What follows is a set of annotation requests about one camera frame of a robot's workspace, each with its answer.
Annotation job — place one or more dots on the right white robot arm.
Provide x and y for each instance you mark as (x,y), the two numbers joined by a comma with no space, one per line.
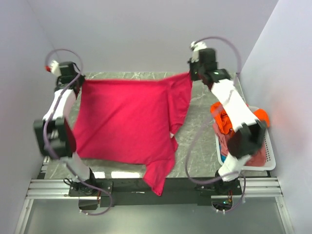
(248,130)

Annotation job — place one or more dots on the magenta t shirt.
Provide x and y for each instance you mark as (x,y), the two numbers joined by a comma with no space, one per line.
(134,122)

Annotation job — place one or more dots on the orange t shirt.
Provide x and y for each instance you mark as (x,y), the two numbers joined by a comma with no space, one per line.
(224,124)

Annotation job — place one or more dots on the aluminium frame rail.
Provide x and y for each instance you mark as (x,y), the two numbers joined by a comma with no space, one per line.
(55,189)

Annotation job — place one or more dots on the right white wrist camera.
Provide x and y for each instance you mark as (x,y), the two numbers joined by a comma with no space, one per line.
(196,47)

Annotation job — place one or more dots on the black base beam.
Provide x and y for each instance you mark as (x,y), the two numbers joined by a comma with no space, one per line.
(134,191)

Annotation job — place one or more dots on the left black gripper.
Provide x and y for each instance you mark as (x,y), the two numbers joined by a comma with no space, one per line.
(81,78)

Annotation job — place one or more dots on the white plastic laundry basket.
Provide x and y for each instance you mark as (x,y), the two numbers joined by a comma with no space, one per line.
(270,160)

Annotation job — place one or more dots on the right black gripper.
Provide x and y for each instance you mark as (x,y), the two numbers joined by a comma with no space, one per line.
(191,65)

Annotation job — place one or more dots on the salmon pink t shirt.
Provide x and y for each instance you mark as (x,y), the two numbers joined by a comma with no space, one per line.
(258,159)

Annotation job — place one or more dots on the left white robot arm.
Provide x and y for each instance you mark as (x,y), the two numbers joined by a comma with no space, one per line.
(54,135)

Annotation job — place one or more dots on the blue t shirt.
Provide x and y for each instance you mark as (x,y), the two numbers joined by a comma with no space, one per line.
(223,152)

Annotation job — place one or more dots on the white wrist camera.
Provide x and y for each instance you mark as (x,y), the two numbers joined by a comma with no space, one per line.
(53,68)
(196,47)

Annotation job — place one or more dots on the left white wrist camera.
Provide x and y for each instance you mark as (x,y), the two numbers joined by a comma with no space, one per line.
(53,68)

